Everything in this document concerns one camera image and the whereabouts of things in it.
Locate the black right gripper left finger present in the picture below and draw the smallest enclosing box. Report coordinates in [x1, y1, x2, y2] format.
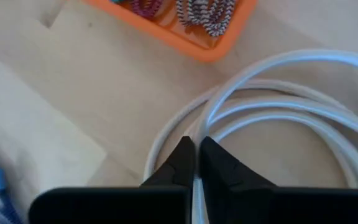
[140, 136, 196, 224]

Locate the white cable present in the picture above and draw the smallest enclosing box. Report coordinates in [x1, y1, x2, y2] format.
[143, 49, 358, 224]

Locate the orange plastic basket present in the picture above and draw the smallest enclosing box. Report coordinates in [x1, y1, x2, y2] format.
[81, 0, 257, 63]

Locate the maroon braided USB cable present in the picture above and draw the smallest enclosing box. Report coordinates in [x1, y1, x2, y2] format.
[129, 0, 164, 18]

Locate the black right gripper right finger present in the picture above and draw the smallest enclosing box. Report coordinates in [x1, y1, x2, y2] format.
[199, 136, 279, 224]

